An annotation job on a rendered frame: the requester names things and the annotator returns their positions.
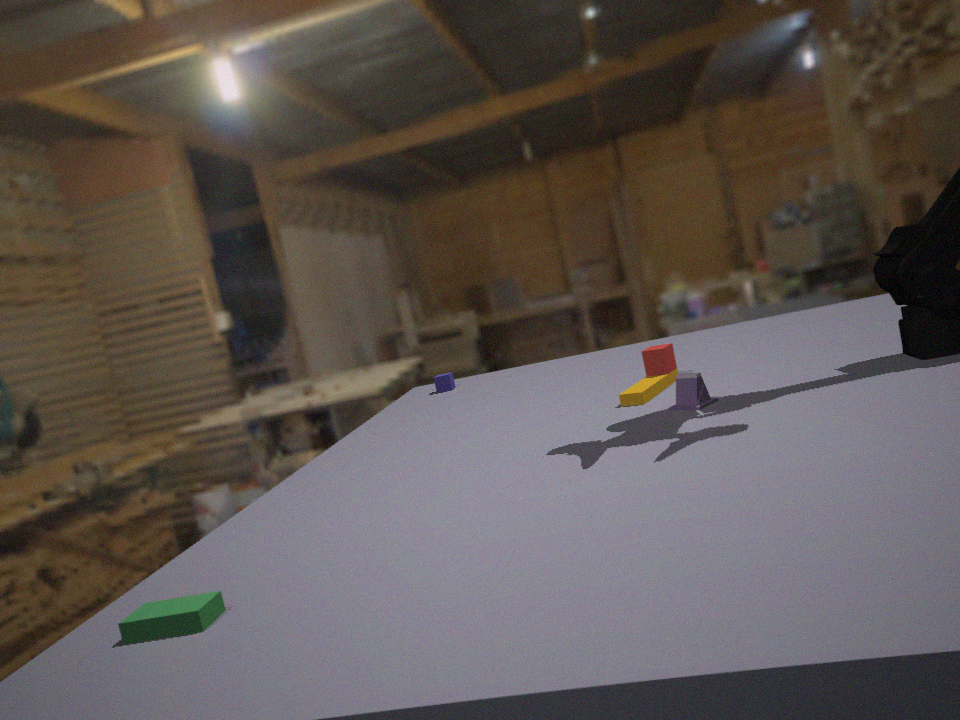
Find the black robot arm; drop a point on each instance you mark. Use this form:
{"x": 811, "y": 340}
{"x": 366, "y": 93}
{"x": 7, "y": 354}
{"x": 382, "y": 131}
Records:
{"x": 917, "y": 268}

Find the green rectangular block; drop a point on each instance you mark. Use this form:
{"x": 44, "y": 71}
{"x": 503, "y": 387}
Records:
{"x": 172, "y": 617}

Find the small blue block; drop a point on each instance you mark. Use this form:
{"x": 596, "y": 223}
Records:
{"x": 444, "y": 382}

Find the yellow bar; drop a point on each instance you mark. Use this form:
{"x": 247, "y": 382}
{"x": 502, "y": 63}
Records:
{"x": 661, "y": 370}

